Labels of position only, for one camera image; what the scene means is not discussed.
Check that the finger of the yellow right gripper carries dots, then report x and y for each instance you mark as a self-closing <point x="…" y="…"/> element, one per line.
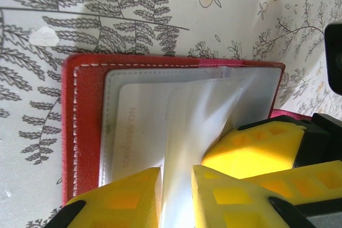
<point x="307" y="182"/>
<point x="253" y="148"/>

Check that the floral patterned table cover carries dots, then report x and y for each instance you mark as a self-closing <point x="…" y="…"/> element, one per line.
<point x="240" y="11"/>

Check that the white numbered card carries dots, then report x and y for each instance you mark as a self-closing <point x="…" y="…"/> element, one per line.
<point x="133" y="137"/>

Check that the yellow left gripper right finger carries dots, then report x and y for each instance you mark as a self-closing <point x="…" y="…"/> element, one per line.
<point x="235" y="206"/>

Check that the red leather card holder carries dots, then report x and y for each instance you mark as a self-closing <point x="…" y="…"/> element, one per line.
<point x="88" y="132"/>

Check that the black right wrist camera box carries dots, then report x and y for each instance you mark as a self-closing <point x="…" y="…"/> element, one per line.
<point x="334" y="59"/>

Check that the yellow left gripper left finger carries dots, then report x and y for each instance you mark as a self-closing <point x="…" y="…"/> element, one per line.
<point x="120" y="204"/>

